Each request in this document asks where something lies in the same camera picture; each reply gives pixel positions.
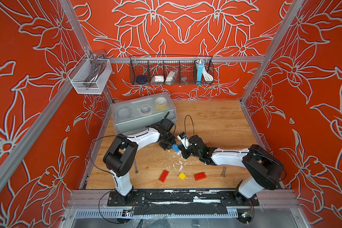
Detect white packet in basket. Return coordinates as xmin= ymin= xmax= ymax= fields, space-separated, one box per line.
xmin=165 ymin=70 xmax=178 ymax=85

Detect clear plastic wall bin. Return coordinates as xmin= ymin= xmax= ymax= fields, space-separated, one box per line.
xmin=68 ymin=49 xmax=112 ymax=95

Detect metal tongs in bin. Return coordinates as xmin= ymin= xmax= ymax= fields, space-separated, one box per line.
xmin=84 ymin=49 xmax=106 ymax=88

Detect red lego brick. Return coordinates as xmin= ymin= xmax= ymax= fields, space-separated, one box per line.
xmin=159 ymin=170 xmax=169 ymax=183
xmin=194 ymin=172 xmax=207 ymax=181

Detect grey translucent plastic storage box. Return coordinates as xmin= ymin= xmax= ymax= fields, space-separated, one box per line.
xmin=112 ymin=92 xmax=178 ymax=134

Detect white cable in basket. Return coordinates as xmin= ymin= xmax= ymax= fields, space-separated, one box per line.
xmin=201 ymin=64 xmax=214 ymax=83

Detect metal bolt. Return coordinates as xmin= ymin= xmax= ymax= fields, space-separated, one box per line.
xmin=220 ymin=167 xmax=226 ymax=178

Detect white box in basket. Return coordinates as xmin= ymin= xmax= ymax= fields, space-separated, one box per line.
xmin=151 ymin=75 xmax=164 ymax=84

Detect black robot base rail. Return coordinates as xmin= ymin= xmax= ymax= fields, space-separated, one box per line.
xmin=106 ymin=189 xmax=259 ymax=216

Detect yellow tape roll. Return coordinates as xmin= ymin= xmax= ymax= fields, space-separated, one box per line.
xmin=155 ymin=97 xmax=169 ymax=111

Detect black wire wall basket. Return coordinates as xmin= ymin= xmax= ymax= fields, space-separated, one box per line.
xmin=129 ymin=55 xmax=215 ymax=86

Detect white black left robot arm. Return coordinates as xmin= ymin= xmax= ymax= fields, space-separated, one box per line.
xmin=103 ymin=118 xmax=176 ymax=197

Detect dark blue round object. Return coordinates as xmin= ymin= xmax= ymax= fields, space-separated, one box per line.
xmin=135 ymin=75 xmax=148 ymax=85

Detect light blue box in basket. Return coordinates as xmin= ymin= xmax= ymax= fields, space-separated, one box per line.
xmin=196 ymin=60 xmax=204 ymax=85

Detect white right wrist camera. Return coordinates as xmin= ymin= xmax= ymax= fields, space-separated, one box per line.
xmin=177 ymin=135 xmax=190 ymax=149

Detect yellow lego brick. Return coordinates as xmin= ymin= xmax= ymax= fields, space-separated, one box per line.
xmin=178 ymin=173 xmax=186 ymax=180

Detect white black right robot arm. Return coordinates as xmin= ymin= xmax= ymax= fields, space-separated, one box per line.
xmin=177 ymin=133 xmax=285 ymax=205

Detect metal wrench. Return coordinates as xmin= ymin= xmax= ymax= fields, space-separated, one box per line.
xmin=134 ymin=160 xmax=139 ymax=174

